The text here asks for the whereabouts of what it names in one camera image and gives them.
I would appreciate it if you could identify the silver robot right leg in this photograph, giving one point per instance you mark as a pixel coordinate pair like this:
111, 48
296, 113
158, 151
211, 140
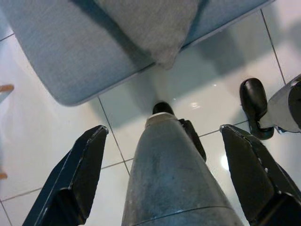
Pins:
279, 106

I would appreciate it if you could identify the black robot left foot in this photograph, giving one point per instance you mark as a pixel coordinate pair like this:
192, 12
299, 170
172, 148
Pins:
162, 108

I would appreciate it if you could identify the silver robot leg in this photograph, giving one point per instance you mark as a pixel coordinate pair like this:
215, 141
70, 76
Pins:
171, 176
279, 106

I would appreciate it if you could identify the black robot right foot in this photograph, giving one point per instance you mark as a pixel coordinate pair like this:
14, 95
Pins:
254, 101

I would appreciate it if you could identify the light blue fabric sofa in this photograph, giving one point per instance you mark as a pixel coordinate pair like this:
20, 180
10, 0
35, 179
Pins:
58, 58

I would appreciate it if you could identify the wooden chair leg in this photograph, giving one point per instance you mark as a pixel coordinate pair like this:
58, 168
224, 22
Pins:
7, 87

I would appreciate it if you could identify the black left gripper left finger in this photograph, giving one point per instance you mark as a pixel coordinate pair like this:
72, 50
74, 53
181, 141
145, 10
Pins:
77, 176

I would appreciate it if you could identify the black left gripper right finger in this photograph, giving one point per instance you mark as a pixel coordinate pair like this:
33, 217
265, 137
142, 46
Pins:
254, 183

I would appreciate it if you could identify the black robot foot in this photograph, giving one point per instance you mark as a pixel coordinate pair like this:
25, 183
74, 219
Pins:
254, 101
162, 108

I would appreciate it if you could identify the grey fabric pillow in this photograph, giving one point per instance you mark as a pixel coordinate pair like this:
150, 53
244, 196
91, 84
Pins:
152, 30

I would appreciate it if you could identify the silver robot left leg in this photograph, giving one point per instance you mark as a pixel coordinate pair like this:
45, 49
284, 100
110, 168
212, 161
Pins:
171, 176

